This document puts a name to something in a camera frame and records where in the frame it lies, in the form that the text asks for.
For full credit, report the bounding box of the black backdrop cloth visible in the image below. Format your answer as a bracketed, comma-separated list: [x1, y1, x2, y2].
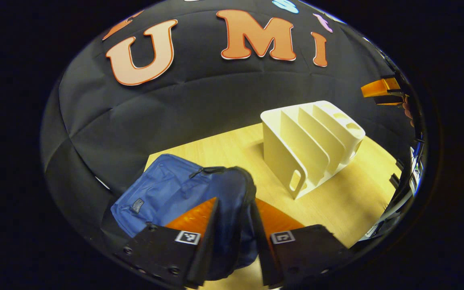
[41, 0, 414, 242]

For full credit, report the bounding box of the blue schoolbag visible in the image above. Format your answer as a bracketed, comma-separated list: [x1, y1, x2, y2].
[110, 153, 261, 281]

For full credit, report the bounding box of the cream plastic bookshelf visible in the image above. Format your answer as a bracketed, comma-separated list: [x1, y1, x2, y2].
[260, 100, 366, 200]

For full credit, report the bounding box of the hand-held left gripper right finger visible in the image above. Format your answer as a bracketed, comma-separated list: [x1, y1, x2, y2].
[251, 197, 354, 287]

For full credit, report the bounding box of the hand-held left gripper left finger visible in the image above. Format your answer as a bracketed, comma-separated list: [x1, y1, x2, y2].
[113, 197, 220, 289]

